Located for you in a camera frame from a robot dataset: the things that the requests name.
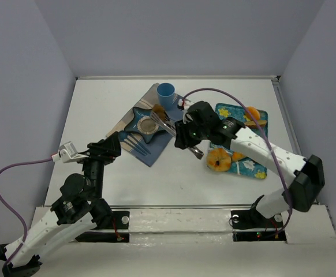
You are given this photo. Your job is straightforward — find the purple cable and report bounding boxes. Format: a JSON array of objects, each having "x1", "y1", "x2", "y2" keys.
[
  {"x1": 182, "y1": 88, "x2": 294, "y2": 234},
  {"x1": 0, "y1": 158, "x2": 56, "y2": 269}
]

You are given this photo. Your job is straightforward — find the blue plastic fork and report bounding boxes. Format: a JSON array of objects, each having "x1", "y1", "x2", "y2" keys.
[{"x1": 118, "y1": 130, "x2": 151, "y2": 156}]

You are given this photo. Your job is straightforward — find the small brown bread piece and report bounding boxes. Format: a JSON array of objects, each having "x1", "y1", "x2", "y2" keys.
[{"x1": 152, "y1": 104, "x2": 166, "y2": 121}]

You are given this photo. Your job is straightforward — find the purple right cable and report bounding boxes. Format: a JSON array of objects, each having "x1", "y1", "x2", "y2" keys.
[{"x1": 182, "y1": 88, "x2": 294, "y2": 234}]

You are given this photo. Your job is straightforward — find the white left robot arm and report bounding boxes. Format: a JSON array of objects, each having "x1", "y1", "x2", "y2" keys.
[{"x1": 0, "y1": 132, "x2": 121, "y2": 276}]

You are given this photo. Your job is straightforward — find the blue plastic cup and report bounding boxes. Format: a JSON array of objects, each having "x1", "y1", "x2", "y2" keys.
[{"x1": 156, "y1": 83, "x2": 175, "y2": 111}]

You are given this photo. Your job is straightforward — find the long brown bread stick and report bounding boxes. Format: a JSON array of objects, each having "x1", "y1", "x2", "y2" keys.
[{"x1": 244, "y1": 120, "x2": 267, "y2": 129}]

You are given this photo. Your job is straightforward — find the yellow bread roll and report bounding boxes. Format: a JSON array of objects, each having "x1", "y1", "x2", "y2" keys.
[{"x1": 232, "y1": 152, "x2": 247, "y2": 162}]

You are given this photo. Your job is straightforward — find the metal tongs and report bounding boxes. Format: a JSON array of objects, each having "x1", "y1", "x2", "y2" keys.
[{"x1": 150, "y1": 111, "x2": 204, "y2": 160}]

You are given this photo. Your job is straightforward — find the teal floral tray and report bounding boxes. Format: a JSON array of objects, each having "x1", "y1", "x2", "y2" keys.
[{"x1": 208, "y1": 103, "x2": 268, "y2": 179}]

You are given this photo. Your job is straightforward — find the large glazed bagel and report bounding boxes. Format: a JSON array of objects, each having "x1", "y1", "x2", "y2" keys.
[{"x1": 206, "y1": 148, "x2": 232, "y2": 172}]

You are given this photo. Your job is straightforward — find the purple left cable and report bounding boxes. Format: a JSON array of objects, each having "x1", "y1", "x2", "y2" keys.
[{"x1": 0, "y1": 158, "x2": 56, "y2": 269}]

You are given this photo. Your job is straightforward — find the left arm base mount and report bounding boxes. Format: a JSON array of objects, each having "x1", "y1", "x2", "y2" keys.
[{"x1": 74, "y1": 199, "x2": 130, "y2": 243}]

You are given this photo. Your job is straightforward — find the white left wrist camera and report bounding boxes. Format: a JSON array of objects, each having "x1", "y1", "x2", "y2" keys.
[{"x1": 51, "y1": 141, "x2": 87, "y2": 163}]

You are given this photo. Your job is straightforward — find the round orange bun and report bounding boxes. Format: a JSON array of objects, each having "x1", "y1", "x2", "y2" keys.
[{"x1": 245, "y1": 107, "x2": 261, "y2": 121}]

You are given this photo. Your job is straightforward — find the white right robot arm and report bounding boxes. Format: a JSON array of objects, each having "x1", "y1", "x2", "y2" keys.
[{"x1": 175, "y1": 100, "x2": 325, "y2": 230}]

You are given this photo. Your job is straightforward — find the blue star-shaped plate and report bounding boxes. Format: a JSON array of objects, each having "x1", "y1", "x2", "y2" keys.
[{"x1": 118, "y1": 106, "x2": 167, "y2": 144}]

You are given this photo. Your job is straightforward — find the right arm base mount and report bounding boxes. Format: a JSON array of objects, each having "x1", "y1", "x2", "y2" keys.
[{"x1": 229, "y1": 195, "x2": 287, "y2": 242}]

